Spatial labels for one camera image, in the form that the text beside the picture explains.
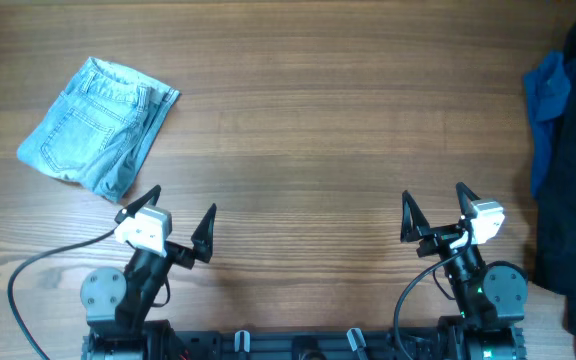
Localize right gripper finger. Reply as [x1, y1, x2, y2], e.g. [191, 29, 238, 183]
[400, 191, 430, 243]
[455, 182, 479, 215]

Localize light blue denim shorts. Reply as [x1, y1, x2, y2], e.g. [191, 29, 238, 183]
[17, 57, 180, 203]

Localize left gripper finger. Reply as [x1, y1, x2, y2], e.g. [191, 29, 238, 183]
[191, 203, 217, 263]
[114, 185, 162, 224]

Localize right black cable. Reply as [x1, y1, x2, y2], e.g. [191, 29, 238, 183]
[392, 219, 474, 360]

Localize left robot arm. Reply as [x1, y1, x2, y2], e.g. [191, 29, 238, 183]
[80, 186, 217, 359]

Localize dark blue garment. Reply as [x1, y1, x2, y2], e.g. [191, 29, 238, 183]
[522, 51, 575, 199]

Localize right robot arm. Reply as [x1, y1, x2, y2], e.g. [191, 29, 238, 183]
[392, 182, 528, 360]

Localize left black cable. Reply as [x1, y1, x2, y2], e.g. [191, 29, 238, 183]
[7, 228, 119, 360]

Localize black cable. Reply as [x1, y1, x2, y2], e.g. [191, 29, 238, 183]
[7, 228, 119, 360]
[392, 219, 474, 360]

